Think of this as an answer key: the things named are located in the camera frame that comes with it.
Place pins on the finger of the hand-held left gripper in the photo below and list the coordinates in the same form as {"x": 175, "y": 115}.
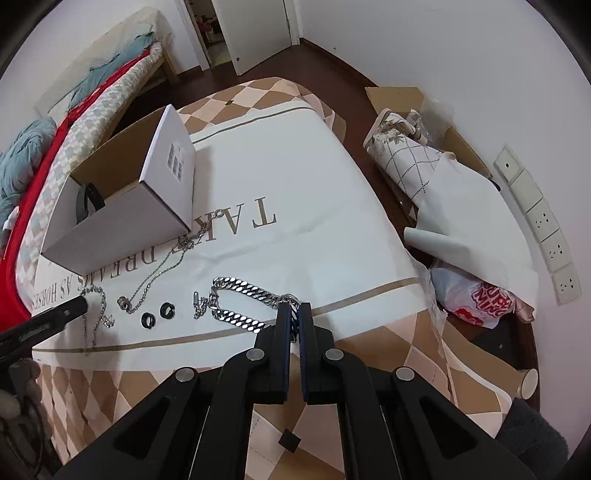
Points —
{"x": 51, "y": 319}

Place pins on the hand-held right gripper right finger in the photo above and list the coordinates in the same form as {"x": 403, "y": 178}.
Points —
{"x": 304, "y": 323}

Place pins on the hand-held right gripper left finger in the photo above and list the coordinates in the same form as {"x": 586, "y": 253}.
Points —
{"x": 287, "y": 323}

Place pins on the white cardboard box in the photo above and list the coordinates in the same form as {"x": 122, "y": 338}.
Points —
{"x": 115, "y": 230}

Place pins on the person's left hand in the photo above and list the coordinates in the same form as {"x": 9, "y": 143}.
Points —
{"x": 21, "y": 383}

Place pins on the small black square tag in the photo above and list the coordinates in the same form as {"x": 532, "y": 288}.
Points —
{"x": 289, "y": 440}

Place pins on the checkered printed tablecloth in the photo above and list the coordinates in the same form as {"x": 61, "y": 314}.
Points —
{"x": 295, "y": 184}

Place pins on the red and checkered bed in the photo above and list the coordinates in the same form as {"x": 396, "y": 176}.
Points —
{"x": 41, "y": 166}

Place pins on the red and white plastic bag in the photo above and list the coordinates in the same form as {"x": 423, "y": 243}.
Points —
{"x": 475, "y": 300}

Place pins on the rolled floral cloth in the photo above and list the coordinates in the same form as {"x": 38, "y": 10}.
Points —
{"x": 401, "y": 152}

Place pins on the white paper sheet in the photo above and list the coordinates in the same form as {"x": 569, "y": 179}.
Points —
{"x": 475, "y": 221}

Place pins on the checkered quilt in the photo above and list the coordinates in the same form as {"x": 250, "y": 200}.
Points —
{"x": 111, "y": 101}

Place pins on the paper cup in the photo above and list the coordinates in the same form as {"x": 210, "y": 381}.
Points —
{"x": 528, "y": 382}

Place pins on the clear plastic wrapping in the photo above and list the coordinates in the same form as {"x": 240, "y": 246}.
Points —
{"x": 436, "y": 120}

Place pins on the brown cardboard box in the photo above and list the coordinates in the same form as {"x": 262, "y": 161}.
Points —
{"x": 397, "y": 99}

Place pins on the grey fuzzy stool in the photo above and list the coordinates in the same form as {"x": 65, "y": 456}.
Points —
{"x": 531, "y": 438}

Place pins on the light blue blanket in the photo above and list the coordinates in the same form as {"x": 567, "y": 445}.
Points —
{"x": 111, "y": 64}

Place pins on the white door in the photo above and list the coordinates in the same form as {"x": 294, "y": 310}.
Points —
{"x": 258, "y": 32}

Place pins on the wooden bed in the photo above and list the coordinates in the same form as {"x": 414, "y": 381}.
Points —
{"x": 152, "y": 18}

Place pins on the white wall socket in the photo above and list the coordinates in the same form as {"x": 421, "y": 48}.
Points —
{"x": 543, "y": 222}
{"x": 557, "y": 253}
{"x": 567, "y": 285}

